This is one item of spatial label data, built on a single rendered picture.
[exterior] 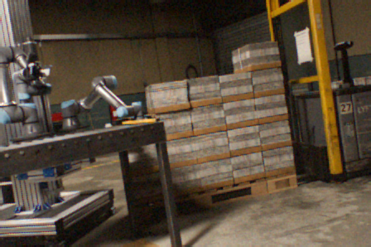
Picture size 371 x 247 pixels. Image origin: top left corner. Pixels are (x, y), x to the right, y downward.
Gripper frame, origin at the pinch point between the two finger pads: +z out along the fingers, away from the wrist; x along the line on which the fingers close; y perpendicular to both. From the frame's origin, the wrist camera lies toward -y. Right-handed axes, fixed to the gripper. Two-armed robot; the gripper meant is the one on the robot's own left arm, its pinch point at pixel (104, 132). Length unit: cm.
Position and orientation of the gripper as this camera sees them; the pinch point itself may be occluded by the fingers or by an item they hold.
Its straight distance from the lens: 272.0
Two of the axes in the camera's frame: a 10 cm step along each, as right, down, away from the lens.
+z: -7.9, 1.5, -5.9
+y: -1.5, -9.9, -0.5
